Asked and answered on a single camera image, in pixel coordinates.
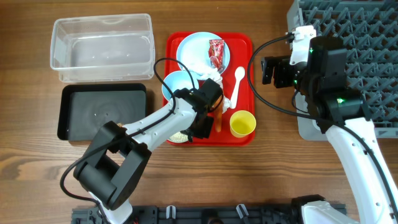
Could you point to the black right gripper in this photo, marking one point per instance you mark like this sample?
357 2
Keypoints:
280 65

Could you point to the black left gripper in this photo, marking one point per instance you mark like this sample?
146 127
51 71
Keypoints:
206 132

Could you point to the orange carrot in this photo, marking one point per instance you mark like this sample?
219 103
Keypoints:
218 117

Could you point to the white tissue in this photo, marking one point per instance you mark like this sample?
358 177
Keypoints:
204 72

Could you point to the light blue bowl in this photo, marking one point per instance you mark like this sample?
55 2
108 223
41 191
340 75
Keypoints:
181 79

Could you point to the light blue plate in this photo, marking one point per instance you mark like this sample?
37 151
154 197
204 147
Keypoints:
194 48

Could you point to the red snack wrapper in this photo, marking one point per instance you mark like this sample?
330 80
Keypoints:
216 52

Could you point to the mint green bowl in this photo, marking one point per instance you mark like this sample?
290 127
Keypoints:
178 137

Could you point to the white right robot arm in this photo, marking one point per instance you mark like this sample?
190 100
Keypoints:
316 69

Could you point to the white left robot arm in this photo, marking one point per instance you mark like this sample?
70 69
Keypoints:
117 156

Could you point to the grey dishwasher rack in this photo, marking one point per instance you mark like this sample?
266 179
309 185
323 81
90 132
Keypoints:
368 30

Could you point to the white plastic spoon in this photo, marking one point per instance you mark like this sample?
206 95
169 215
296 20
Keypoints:
239 75

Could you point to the yellow cup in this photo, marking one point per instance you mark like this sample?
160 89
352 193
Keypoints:
242 123

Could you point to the red serving tray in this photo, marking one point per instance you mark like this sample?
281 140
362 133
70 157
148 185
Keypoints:
240 51

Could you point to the clear plastic bin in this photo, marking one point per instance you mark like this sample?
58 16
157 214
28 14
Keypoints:
103 48

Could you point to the black tray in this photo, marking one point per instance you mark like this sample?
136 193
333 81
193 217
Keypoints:
86 108

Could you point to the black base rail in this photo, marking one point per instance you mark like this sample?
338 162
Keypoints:
188 215

